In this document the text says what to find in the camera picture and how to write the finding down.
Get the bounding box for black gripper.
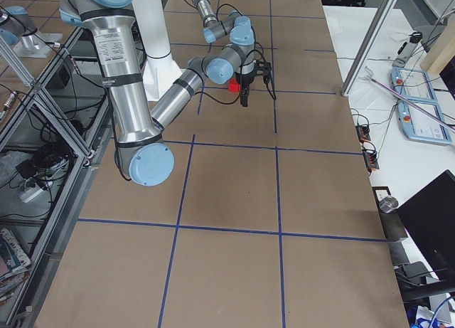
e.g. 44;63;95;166
235;69;257;107

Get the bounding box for red block carried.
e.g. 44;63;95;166
228;78;241;93

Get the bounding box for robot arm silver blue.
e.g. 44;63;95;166
60;0;255;186
191;0;247;43

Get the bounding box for orange electronics board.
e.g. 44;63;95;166
355;124;380;174

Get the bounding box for reacher grabber tool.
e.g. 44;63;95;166
359;67;455;132

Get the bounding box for metal cup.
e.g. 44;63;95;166
378;196;399;213

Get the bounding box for black monitor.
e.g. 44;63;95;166
397;170;454;280

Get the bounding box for white power strip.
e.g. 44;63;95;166
18;186;43;203

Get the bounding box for stack of books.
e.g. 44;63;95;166
1;227;31;304

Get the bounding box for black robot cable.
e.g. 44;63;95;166
198;89;242;106

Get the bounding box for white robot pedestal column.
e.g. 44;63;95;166
132;0;188;102

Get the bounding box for aluminium frame post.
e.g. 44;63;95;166
341;0;397;97

